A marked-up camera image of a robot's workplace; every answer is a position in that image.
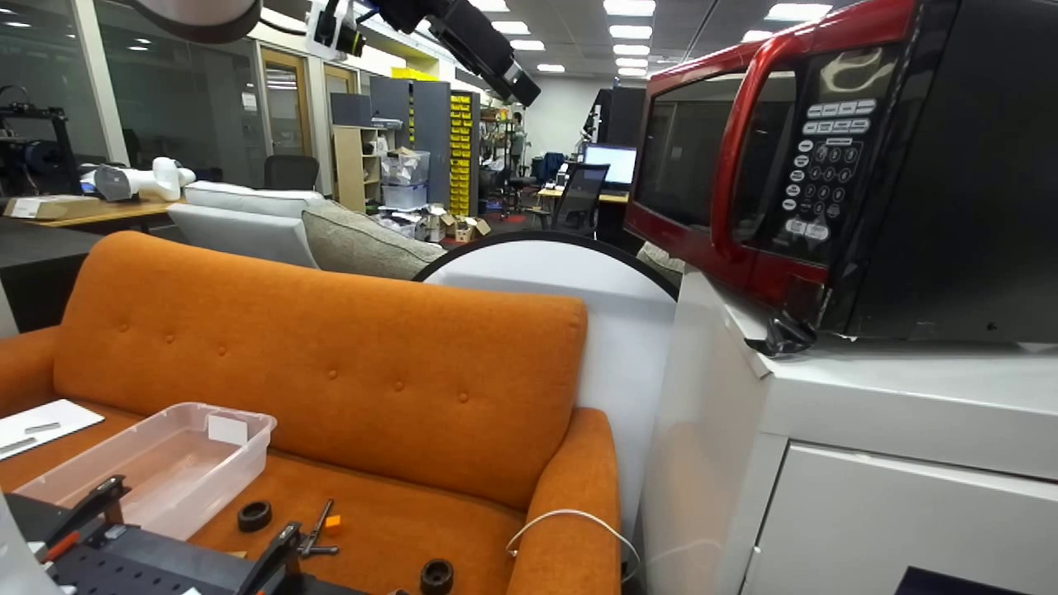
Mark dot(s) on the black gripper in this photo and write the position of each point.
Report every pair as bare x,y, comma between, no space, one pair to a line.
468,39

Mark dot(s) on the red microwave door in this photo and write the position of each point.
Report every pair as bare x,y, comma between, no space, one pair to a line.
688,153

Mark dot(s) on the black red microwave body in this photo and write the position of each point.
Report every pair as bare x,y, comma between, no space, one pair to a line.
970,168

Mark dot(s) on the rectangular ceiling light panel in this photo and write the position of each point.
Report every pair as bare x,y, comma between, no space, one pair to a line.
631,49
630,31
799,13
630,9
515,25
531,43

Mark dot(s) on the yellow black shelf sign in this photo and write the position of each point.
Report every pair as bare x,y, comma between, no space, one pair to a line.
461,153

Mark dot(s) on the lit computer monitor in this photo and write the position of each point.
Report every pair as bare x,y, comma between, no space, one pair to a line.
614,164

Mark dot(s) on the wooden shelf unit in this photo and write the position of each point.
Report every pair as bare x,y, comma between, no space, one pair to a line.
353,168

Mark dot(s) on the round white black-rimmed table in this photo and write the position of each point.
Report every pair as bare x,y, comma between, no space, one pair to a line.
572,275

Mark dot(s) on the grey cushion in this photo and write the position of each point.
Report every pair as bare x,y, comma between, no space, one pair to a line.
365,244

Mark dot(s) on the black office chair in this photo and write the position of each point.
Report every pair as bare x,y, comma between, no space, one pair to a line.
293,169

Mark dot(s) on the white couch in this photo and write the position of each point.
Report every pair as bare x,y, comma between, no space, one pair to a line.
236,226

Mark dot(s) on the orange fabric sofa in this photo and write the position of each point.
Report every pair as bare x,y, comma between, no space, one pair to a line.
331,353

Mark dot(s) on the white cylindrical device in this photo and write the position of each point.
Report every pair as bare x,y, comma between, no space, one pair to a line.
138,179

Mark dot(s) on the wooden desk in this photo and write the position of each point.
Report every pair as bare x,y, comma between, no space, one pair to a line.
86,212

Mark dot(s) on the small orange-tipped tool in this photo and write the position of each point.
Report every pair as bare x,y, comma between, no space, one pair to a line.
331,523

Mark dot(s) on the black lab equipment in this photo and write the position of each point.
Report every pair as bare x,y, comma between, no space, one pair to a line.
33,150

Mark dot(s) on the clear plastic container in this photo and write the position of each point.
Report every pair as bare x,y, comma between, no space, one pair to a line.
154,463

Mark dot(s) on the white cabinet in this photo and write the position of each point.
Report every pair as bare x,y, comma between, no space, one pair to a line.
879,483

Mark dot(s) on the white paper sheet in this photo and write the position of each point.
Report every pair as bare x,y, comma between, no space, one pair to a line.
44,424

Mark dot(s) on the black clamp device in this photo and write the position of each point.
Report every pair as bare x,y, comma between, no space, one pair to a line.
144,564

